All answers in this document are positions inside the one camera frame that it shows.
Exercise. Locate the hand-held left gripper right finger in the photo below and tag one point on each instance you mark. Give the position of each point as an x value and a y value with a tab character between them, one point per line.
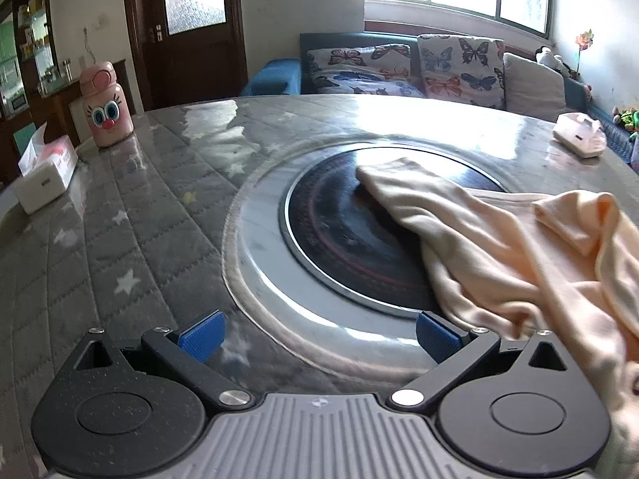
439	342

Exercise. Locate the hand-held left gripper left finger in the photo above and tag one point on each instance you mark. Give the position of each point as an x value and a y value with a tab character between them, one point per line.
202	334

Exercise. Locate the cream long-sleeved garment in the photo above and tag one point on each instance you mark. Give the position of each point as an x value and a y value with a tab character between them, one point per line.
474	239

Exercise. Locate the black round induction cooktop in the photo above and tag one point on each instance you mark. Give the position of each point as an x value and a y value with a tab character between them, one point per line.
339	219

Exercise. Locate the white tissue box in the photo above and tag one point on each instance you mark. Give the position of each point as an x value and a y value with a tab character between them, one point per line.
42	184

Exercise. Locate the pink cartoon face bottle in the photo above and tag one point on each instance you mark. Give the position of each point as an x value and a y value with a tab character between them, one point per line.
107	110

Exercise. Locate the pink tissue pack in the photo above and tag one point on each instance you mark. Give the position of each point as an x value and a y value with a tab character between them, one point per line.
579	134

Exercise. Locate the blue sofa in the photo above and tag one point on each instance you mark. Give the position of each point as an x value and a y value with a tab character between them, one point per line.
279	77

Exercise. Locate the square butterfly print cushion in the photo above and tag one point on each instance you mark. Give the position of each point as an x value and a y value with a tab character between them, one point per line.
459	70

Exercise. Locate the beige cushion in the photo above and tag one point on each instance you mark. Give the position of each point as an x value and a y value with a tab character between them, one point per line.
531	85

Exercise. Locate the dark wooden door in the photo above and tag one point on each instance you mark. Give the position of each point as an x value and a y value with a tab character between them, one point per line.
194	60

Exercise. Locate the flat butterfly print pillow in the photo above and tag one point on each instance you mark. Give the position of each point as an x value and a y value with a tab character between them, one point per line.
359	77

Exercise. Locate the small green plush toys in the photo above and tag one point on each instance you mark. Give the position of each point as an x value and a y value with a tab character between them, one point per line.
626	118

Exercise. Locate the white plush toy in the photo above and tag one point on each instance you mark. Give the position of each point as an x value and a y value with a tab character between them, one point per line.
549	60

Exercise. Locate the dark wooden display cabinet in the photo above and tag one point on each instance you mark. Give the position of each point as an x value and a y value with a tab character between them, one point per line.
30	60

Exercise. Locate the colourful pinwheel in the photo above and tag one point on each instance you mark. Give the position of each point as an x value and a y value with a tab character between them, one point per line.
584	40

